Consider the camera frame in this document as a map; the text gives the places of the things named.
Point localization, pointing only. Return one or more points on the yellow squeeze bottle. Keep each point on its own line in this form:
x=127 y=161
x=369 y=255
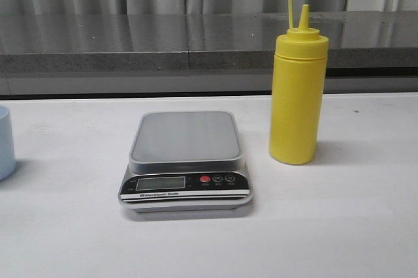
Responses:
x=300 y=62

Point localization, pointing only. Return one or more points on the light blue plastic cup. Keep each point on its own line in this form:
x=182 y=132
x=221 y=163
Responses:
x=8 y=161

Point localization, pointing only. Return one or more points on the silver digital kitchen scale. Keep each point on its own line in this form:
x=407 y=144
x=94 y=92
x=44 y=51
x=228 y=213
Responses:
x=186 y=161

